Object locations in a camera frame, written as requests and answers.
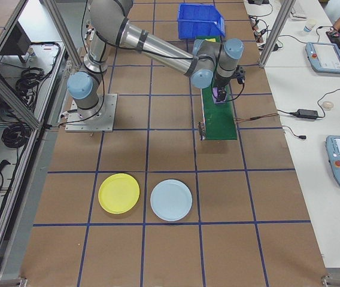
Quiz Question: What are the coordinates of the red and black wire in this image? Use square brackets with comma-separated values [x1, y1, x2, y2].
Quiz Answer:
[235, 113, 280, 123]

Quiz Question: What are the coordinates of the black box monitor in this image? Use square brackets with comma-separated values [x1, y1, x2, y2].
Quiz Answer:
[0, 20, 34, 57]

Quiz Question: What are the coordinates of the white side desk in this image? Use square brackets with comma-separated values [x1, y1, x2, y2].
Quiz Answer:
[243, 0, 340, 270]

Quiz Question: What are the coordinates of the white paper cup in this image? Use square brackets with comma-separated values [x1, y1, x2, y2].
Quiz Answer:
[303, 19, 317, 33]

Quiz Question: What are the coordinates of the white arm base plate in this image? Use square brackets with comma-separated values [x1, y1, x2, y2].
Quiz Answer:
[65, 93, 119, 133]

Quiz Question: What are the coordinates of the purple block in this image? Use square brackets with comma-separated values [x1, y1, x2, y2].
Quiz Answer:
[212, 86, 228, 105]

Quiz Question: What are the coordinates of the black cable coil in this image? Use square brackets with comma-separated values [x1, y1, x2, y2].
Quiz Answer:
[16, 67, 53, 93]
[1, 124, 29, 149]

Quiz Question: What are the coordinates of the light blue plate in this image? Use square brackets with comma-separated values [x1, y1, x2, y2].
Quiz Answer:
[150, 179, 193, 222]

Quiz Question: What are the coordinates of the aluminium extrusion post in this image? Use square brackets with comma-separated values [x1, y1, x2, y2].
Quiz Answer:
[41, 0, 83, 72]
[259, 0, 296, 68]

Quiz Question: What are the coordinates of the yellow plate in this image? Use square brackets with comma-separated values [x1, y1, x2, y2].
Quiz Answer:
[98, 173, 141, 215]

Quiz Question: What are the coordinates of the green conveyor belt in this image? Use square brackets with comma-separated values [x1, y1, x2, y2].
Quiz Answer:
[195, 35, 238, 141]

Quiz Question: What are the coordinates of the V-shaped metal bar frame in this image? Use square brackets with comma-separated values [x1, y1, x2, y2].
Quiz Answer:
[0, 0, 83, 282]

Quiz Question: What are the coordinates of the black cable with plug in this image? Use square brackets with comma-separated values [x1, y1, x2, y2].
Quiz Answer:
[282, 127, 307, 141]

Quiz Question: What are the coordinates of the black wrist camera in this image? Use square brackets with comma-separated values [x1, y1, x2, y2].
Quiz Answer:
[235, 67, 247, 85]

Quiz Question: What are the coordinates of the blue plastic storage bin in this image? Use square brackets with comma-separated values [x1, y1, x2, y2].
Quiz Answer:
[176, 2, 227, 41]

